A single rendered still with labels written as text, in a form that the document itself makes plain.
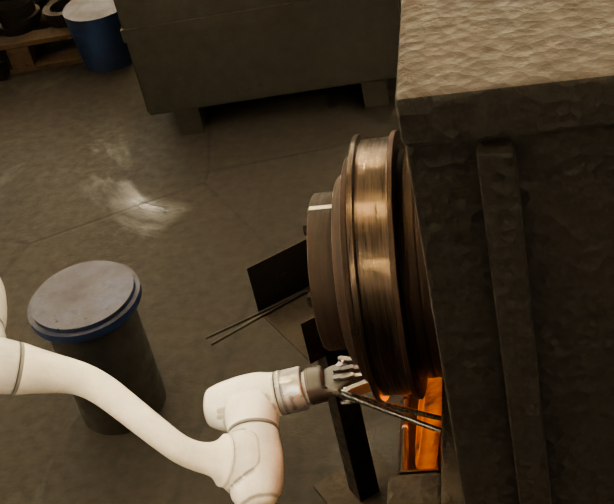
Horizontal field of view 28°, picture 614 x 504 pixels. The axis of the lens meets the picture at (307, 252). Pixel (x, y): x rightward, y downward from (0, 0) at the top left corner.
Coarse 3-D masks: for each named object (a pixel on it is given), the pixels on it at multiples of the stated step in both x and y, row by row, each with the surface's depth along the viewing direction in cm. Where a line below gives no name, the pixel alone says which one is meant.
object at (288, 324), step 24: (264, 264) 294; (288, 264) 298; (264, 288) 298; (288, 288) 302; (264, 312) 300; (288, 312) 297; (312, 312) 295; (288, 336) 289; (312, 336) 277; (312, 360) 280; (336, 360) 295; (336, 408) 304; (360, 408) 307; (336, 432) 314; (360, 432) 311; (360, 456) 315; (336, 480) 331; (360, 480) 320; (384, 480) 328
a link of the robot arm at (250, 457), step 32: (32, 352) 233; (32, 384) 233; (64, 384) 236; (96, 384) 237; (128, 416) 237; (160, 416) 239; (160, 448) 237; (192, 448) 237; (224, 448) 238; (256, 448) 239; (224, 480) 238; (256, 480) 236
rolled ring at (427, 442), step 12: (432, 384) 232; (432, 396) 230; (420, 408) 243; (432, 408) 229; (432, 420) 229; (420, 432) 243; (432, 432) 229; (420, 444) 230; (432, 444) 229; (420, 456) 231; (432, 456) 230; (420, 468) 235
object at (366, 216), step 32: (352, 160) 205; (384, 160) 205; (352, 192) 201; (384, 192) 201; (352, 224) 198; (384, 224) 198; (352, 256) 197; (384, 256) 197; (352, 288) 197; (384, 288) 198; (384, 320) 199; (384, 352) 202; (384, 384) 209
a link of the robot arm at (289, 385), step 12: (276, 372) 251; (288, 372) 249; (300, 372) 250; (276, 384) 248; (288, 384) 248; (300, 384) 247; (276, 396) 248; (288, 396) 247; (300, 396) 247; (288, 408) 249; (300, 408) 249
